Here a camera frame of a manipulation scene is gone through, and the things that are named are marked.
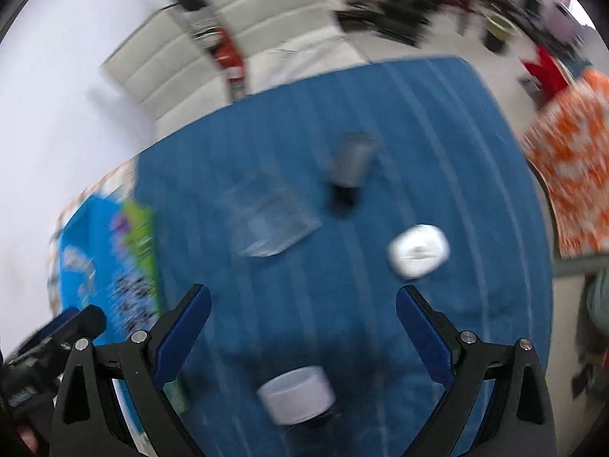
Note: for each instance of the red cloth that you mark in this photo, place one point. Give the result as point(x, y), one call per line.
point(547, 72)

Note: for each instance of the blue printed packet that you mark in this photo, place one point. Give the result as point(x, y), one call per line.
point(93, 252)

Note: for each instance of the red black object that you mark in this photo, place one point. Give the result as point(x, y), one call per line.
point(226, 52)

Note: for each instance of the blue striped cloth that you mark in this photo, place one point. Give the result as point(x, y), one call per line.
point(361, 162)

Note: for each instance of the white round lid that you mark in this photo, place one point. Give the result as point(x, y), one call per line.
point(297, 392)

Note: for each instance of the white padded chair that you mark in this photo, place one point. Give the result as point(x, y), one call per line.
point(276, 9)
point(157, 69)

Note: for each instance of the white rounded case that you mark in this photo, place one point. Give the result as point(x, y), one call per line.
point(418, 251)

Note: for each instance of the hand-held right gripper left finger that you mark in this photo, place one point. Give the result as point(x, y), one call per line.
point(183, 331)

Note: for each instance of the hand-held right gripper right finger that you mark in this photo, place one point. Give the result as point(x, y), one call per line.
point(426, 331)

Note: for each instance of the black pot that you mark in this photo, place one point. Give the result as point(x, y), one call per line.
point(499, 33)

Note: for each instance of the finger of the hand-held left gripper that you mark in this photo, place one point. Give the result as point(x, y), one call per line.
point(78, 322)

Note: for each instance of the clear plastic box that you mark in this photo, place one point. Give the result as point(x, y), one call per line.
point(266, 214)

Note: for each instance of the green printed packet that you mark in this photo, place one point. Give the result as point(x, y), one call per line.
point(142, 243)

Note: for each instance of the orange white printed blanket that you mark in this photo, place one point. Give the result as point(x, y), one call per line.
point(573, 162)

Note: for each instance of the grey black cylinder bottle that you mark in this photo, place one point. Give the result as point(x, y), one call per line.
point(351, 166)

